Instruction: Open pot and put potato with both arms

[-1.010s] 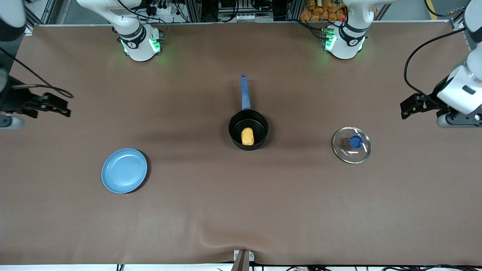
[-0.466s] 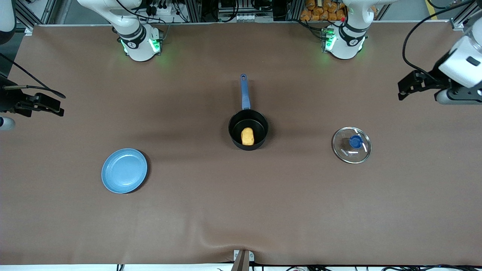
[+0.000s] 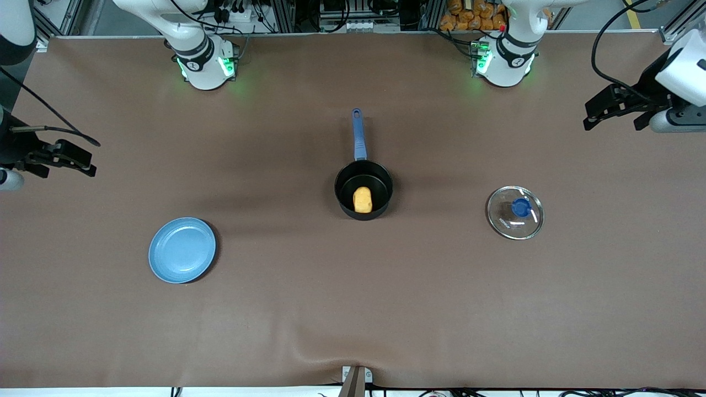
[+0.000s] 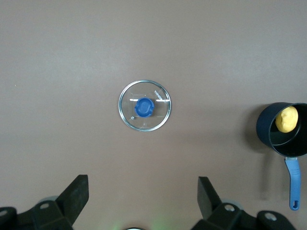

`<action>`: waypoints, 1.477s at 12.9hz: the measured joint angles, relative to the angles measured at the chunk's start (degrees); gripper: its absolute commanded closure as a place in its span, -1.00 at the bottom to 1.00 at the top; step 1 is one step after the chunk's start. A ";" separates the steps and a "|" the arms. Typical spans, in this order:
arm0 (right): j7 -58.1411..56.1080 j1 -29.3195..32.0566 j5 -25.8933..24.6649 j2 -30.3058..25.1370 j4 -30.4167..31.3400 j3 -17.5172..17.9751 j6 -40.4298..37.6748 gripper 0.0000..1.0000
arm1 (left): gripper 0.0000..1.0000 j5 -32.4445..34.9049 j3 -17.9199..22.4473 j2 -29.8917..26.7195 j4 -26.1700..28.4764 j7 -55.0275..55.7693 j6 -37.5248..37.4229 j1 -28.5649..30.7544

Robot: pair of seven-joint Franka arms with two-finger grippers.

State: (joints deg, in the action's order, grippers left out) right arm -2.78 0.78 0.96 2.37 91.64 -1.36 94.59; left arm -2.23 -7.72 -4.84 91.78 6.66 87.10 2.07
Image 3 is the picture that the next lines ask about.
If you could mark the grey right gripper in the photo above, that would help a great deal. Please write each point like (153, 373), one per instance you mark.
(15, 144)

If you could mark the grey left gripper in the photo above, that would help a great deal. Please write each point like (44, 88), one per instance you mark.
(652, 84)

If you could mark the glass lid with blue knob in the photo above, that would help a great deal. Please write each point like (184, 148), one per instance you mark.
(521, 208)

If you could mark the yellow potato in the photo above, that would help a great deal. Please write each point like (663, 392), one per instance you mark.
(362, 200)

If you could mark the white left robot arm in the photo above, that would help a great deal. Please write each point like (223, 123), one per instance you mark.
(510, 60)

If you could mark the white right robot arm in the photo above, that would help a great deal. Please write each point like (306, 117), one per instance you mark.
(201, 60)

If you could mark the blue plate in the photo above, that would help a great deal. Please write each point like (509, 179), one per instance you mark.
(182, 251)

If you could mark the orange bag pile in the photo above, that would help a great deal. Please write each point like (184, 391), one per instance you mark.
(474, 16)

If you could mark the brown table cloth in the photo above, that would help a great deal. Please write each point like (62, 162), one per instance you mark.
(496, 303)

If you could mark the white power strip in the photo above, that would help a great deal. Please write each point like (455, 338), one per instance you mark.
(237, 14)

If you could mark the white terminal block strip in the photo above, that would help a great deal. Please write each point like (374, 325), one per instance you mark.
(364, 25)

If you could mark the metal corner bracket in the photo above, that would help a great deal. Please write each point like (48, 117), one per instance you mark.
(42, 46)

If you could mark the aluminium extrusion post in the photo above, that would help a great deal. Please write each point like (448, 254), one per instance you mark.
(429, 14)

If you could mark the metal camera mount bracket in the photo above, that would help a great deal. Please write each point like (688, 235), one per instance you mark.
(356, 383)

